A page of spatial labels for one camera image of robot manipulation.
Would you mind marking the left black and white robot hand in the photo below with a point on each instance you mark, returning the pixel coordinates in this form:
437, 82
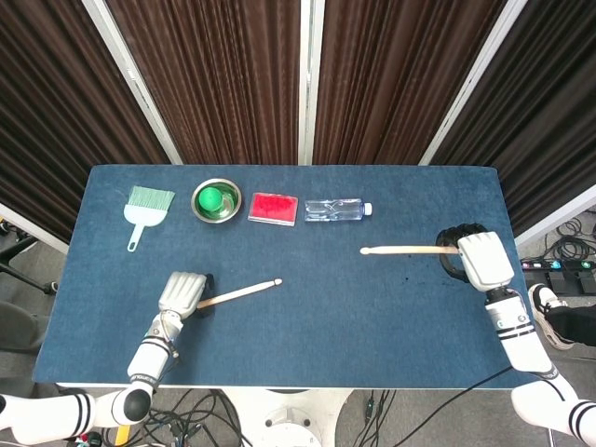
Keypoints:
182, 293

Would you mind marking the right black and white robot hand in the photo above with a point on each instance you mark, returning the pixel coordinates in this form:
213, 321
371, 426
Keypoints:
484, 261

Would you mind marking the wooden drumstick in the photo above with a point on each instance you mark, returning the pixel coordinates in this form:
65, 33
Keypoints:
247, 291
405, 250

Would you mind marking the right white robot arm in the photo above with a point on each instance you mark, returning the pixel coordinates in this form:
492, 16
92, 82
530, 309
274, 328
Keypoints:
526, 349

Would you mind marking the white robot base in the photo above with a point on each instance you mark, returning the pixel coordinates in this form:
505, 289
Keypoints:
288, 419

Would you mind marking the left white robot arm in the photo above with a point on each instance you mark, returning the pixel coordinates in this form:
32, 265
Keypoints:
144, 363

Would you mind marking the black power strip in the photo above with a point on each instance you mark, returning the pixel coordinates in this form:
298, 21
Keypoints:
559, 266

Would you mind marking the black and white sneaker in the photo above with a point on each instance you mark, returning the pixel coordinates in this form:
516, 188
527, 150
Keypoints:
545, 316

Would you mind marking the black foot pedal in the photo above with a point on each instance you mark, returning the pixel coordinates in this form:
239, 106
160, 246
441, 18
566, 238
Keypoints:
570, 281

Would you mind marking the light green hand brush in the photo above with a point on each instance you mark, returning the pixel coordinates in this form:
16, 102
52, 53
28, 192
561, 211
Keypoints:
145, 209

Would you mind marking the stainless steel bowl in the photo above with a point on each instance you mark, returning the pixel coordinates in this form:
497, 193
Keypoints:
230, 207

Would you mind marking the green ball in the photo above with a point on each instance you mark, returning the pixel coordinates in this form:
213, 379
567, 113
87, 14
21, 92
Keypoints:
210, 199

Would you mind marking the black trouser leg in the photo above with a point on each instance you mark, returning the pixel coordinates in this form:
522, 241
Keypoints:
575, 326

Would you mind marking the red pad in clear case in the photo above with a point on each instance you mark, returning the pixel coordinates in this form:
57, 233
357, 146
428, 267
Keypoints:
274, 209

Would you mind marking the blue table cloth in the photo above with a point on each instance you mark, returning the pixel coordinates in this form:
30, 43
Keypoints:
326, 335

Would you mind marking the clear plastic water bottle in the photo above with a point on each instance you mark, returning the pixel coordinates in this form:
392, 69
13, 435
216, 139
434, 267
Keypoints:
333, 210

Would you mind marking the black tripod leg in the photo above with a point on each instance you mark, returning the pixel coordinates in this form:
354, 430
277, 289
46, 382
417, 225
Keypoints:
23, 265

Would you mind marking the brown pleated curtain panel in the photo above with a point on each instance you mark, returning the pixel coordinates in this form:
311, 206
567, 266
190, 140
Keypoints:
219, 79
545, 102
46, 102
391, 79

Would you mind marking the white partition frame rail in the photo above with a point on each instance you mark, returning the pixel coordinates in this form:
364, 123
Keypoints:
32, 228
554, 216

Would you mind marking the white partition frame post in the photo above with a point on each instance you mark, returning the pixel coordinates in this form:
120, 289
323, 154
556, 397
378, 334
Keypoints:
475, 79
132, 79
309, 79

